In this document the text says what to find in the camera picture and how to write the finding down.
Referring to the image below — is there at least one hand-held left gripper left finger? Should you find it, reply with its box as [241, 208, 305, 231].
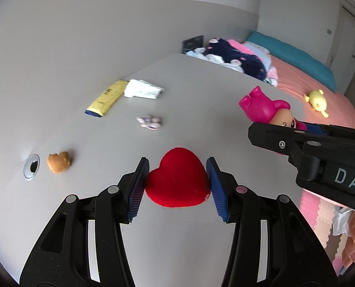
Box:
[19, 156, 150, 287]

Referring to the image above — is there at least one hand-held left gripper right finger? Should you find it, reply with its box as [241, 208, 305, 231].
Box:
[206, 156, 338, 287]

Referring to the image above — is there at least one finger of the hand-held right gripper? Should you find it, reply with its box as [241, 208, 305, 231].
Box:
[299, 121, 355, 140]
[248, 122, 330, 166]

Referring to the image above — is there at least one pink hooded doll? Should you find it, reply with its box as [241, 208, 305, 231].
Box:
[239, 86, 308, 132]

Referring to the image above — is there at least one red heart plush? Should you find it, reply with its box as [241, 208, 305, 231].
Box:
[144, 147, 211, 208]

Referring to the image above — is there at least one yellow plush toy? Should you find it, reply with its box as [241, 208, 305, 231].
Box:
[303, 90, 330, 118]

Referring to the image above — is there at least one pastel foam floor mat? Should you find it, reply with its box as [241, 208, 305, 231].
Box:
[299, 191, 350, 276]

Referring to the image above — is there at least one white crumpled plastic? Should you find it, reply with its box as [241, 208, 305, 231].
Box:
[331, 209, 353, 235]

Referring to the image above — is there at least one pink and white small cloth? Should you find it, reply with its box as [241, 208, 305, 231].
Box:
[264, 67, 280, 87]

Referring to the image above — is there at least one pink bed sheet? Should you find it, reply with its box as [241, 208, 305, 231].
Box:
[269, 54, 355, 132]

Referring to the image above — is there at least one brown bear face toy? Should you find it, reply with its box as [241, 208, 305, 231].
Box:
[47, 151, 73, 174]

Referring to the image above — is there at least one teal pillow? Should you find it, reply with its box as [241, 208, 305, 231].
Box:
[246, 31, 336, 93]

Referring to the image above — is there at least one light blue cloth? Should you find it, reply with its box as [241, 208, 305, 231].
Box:
[243, 42, 272, 69]

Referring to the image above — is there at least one yellow packet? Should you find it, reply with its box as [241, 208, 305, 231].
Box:
[85, 80, 129, 118]

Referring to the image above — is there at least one white closet door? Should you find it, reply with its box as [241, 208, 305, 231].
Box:
[334, 3, 355, 102]

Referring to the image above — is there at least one grey cable grommet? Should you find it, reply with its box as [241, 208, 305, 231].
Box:
[23, 154, 41, 180]

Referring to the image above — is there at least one black picture frame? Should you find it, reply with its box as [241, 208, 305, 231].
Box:
[182, 35, 203, 54]

